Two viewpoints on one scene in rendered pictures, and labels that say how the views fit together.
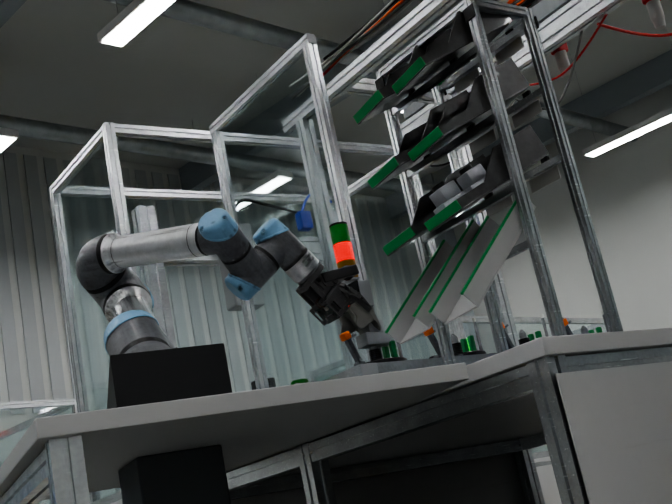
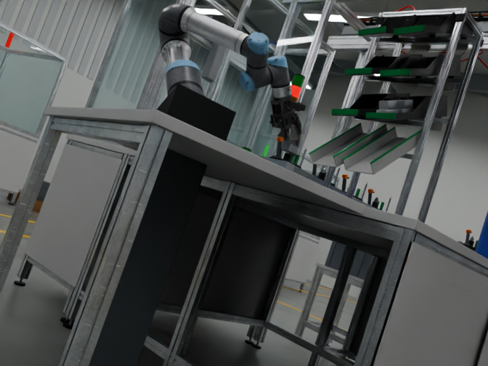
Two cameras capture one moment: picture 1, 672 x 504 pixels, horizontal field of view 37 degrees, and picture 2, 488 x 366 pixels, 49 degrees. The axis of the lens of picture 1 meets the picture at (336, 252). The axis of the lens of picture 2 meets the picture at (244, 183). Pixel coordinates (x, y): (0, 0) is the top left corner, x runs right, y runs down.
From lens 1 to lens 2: 0.43 m
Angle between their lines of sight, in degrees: 14
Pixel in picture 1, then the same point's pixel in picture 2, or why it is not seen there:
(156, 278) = not seen: hidden behind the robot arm
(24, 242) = not seen: outside the picture
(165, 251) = (220, 38)
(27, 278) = not seen: outside the picture
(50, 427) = (161, 119)
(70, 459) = (160, 142)
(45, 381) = (49, 37)
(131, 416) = (204, 139)
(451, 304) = (354, 162)
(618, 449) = (413, 293)
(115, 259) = (188, 23)
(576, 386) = (416, 253)
